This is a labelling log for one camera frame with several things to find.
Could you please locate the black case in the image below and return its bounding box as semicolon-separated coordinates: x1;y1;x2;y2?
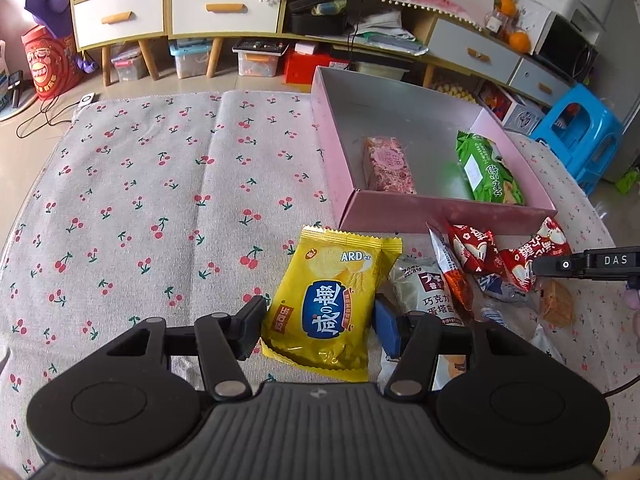
289;0;351;37

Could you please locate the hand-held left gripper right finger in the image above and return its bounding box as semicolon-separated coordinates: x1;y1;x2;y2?
374;294;548;397

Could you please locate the grey refrigerator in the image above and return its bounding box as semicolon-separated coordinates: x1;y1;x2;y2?
575;0;640;187

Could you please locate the red snack packet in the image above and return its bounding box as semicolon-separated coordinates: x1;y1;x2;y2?
499;217;574;294
444;220;507;276

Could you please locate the black microwave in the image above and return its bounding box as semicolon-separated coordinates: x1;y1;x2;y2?
531;11;599;82

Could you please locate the pink cardboard box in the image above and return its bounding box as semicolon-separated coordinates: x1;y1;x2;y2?
310;66;559;237

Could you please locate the white blue carton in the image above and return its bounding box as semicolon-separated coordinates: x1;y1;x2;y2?
501;96;547;132

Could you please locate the black floor cable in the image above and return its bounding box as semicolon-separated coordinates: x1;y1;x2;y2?
15;94;77;139

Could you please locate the red gift bag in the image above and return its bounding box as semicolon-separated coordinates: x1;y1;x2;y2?
20;24;84;102

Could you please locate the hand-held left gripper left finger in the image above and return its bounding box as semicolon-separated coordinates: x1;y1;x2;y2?
97;295;268;403

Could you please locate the hanging black cable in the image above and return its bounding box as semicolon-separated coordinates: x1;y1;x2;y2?
344;0;367;70

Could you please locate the blue plastic stool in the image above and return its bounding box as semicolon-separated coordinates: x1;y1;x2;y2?
529;83;624;197

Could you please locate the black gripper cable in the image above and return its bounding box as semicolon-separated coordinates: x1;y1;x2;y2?
604;372;640;402

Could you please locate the cherry print cloth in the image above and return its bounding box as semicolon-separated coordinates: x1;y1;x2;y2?
0;90;640;480

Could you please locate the white grey snack packet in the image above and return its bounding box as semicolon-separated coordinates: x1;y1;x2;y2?
386;255;475;330

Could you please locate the yellow snack packet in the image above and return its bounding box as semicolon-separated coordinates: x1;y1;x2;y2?
260;225;404;384

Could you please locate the green snack packet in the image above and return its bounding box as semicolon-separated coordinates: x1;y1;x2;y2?
454;131;526;207

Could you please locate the colourful toy box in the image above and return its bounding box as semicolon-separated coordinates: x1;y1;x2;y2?
476;81;514;117

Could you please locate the low wooden cabinet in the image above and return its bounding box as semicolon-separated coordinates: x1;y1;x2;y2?
282;0;568;108

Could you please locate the white storage container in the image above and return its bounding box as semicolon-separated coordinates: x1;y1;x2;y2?
351;59;409;79

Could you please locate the clear bin with blue lid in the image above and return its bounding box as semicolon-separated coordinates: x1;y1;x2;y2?
168;39;213;80

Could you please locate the grey drawer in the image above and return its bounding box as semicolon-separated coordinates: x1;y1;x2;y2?
509;57;571;106
427;17;523;86

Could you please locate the brown pastry in clear wrapper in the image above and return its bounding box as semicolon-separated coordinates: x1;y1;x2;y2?
536;280;577;327

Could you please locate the pink floral snack packet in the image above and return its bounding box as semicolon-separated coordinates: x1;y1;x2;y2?
362;136;419;195

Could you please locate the white drawer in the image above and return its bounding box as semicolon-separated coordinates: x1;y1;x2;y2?
72;0;166;50
171;0;282;36

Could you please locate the narrow orange white packet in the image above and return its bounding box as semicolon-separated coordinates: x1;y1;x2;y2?
426;221;476;315

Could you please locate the clear bin with orange contents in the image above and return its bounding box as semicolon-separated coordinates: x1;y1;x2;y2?
232;38;289;79

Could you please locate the tall wooden cabinet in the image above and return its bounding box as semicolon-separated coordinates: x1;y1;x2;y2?
67;0;287;87

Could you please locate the small blue white packet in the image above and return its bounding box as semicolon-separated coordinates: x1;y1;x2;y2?
475;272;532;305

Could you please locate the pile of papers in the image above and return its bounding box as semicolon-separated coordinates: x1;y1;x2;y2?
349;9;430;57

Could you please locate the clear plastic bin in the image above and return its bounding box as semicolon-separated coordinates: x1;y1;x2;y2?
110;44;147;83

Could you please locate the red box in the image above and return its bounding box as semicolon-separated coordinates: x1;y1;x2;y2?
283;50;335;86

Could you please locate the yellow egg tray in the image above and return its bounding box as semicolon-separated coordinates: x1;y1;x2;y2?
430;79;477;104

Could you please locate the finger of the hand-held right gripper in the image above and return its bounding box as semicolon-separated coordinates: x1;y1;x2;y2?
531;254;586;279

